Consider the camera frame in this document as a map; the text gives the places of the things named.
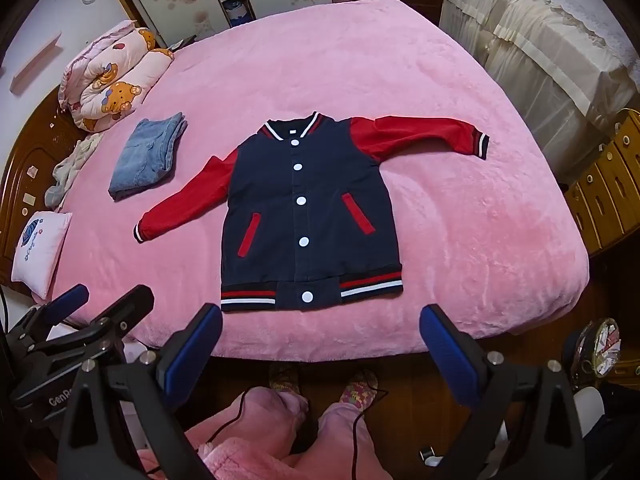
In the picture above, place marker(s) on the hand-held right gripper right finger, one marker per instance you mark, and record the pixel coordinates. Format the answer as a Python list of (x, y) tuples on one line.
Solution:
[(445, 355)]

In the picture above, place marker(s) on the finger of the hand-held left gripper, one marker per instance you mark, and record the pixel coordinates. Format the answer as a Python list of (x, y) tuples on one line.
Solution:
[(132, 302), (70, 299)]

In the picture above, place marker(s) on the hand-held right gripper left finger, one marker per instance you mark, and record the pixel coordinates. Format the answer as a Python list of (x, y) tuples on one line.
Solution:
[(196, 355)]

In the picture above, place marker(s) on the navy and red varsity jacket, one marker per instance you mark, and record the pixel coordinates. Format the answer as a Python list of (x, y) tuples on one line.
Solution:
[(300, 230)]

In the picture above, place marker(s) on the white pillow with blue print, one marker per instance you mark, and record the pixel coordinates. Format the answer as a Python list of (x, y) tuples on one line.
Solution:
[(40, 255)]

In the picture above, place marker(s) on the patterned slipper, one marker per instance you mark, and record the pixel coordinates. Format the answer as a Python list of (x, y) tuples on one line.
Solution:
[(284, 377), (359, 387)]

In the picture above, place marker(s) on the person's legs in pink pyjamas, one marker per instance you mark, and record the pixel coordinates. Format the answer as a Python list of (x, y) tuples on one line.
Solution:
[(260, 430)]

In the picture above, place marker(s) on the crumpled grey white cloth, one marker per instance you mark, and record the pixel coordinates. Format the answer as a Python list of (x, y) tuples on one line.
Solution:
[(70, 170)]

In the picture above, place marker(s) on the brown wooden headboard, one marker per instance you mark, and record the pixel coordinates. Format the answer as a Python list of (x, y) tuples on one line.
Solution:
[(25, 160)]

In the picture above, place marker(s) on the folded blue jeans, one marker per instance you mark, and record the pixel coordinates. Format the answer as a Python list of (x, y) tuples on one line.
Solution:
[(145, 155)]

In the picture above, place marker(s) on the round patterned tin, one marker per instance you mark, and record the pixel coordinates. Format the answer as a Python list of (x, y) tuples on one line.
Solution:
[(600, 350)]

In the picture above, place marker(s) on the bear print pink quilt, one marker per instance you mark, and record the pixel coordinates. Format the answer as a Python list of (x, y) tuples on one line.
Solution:
[(115, 85)]

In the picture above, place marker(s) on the wooden drawer cabinet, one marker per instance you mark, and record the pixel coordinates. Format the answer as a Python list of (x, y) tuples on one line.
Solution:
[(605, 185)]

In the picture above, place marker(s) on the pink fleece blanket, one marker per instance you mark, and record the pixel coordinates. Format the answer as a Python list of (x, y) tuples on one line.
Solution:
[(350, 85)]

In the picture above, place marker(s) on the pink wall shelf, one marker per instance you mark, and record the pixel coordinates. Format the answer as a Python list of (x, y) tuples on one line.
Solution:
[(37, 62)]

